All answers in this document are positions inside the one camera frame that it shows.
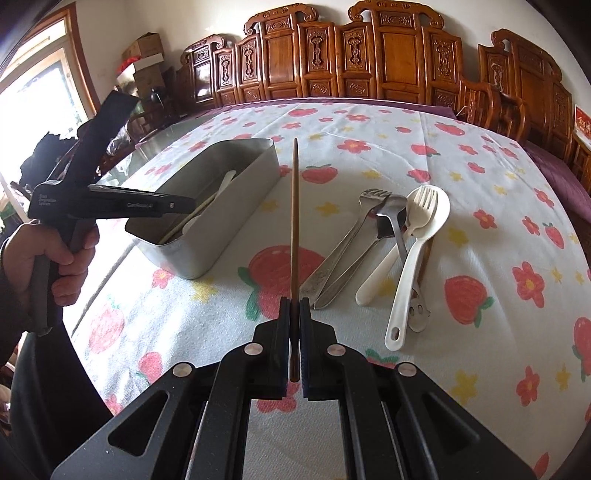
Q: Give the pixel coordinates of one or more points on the small white plastic spoon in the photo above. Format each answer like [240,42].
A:
[226,180]

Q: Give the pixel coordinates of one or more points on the purple armchair cushion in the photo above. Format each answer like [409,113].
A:
[567,187]

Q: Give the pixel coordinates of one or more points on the carved wooden armchair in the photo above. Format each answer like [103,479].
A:
[520,68]

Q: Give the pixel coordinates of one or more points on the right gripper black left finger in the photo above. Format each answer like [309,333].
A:
[192,422]

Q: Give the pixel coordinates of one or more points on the person's left hand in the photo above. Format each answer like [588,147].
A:
[34,240]

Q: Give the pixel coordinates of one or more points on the rectangular metal tin box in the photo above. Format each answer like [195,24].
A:
[192,254]

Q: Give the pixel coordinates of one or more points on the stainless steel spoon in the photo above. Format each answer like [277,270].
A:
[388,226]

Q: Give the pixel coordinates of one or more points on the red greeting card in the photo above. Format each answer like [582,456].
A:
[582,123]

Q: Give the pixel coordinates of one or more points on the large white plastic spoon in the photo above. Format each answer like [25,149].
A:
[398,321]

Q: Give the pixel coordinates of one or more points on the stainless steel fork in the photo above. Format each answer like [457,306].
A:
[316,282]

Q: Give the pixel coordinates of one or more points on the brown cardboard box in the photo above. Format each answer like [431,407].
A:
[144,46]

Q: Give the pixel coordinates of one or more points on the white plastic fork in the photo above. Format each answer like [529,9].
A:
[421,205]

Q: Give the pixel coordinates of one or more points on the white cardboard box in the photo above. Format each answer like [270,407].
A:
[141,64]

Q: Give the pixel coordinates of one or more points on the wooden window door frame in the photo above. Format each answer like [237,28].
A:
[55,41]

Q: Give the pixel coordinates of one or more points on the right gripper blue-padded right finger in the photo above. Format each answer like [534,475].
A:
[397,423]

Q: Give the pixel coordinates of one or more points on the dark wooden cabinet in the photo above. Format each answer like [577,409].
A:
[156,105]

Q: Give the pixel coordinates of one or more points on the carved wooden sofa bench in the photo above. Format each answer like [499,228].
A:
[389,50]

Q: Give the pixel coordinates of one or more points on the strawberry flower print tablecloth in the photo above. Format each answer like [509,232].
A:
[507,282]

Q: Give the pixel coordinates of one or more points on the light bamboo chopstick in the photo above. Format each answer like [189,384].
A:
[170,234]

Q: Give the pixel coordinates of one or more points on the dark brown wooden chopstick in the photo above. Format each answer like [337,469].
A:
[294,267]

